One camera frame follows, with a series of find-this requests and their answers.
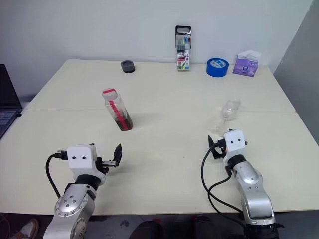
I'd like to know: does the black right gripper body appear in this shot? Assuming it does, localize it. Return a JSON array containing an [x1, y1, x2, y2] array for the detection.
[[215, 138, 226, 155]]

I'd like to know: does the clear bottle red label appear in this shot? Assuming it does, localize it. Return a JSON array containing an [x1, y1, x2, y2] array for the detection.
[[101, 87, 134, 132]]

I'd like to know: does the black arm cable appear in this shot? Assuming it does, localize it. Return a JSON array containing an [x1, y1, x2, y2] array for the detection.
[[200, 145, 250, 239], [45, 149, 69, 200]]

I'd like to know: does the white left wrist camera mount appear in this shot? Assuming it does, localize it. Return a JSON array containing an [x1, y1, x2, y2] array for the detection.
[[67, 145, 107, 180]]

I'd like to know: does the grey partition panel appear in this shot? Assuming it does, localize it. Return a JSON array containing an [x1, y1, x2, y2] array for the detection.
[[273, 0, 319, 147]]

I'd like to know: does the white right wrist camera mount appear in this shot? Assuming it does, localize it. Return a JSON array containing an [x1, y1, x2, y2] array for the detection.
[[223, 129, 247, 162]]

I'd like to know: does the blue tape roll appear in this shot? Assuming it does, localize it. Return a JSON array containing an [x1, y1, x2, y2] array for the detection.
[[206, 57, 229, 78]]

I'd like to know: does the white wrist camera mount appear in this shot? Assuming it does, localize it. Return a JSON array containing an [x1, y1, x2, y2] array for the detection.
[[67, 145, 107, 180], [223, 129, 247, 162]]

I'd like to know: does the black laptop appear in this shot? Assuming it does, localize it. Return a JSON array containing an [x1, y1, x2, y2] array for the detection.
[[0, 64, 23, 140]]

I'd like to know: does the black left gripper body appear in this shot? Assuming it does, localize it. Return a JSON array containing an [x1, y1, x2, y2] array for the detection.
[[96, 156, 118, 175]]

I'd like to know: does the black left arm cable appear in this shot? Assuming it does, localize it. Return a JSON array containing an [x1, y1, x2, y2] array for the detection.
[[45, 149, 69, 200]]

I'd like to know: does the colour marker pen pack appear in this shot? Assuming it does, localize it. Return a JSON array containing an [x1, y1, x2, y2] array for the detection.
[[175, 25, 192, 72]]

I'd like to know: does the white and tan shoe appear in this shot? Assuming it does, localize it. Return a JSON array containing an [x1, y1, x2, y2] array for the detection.
[[14, 218, 40, 239]]

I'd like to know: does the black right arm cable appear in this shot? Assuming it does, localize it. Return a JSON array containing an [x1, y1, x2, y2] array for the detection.
[[200, 145, 250, 239]]

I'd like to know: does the clear plastic wine glass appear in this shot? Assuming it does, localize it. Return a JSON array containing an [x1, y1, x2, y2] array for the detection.
[[208, 99, 242, 135]]

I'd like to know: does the purple tissue pack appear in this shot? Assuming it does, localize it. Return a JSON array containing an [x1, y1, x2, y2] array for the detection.
[[232, 50, 262, 78]]

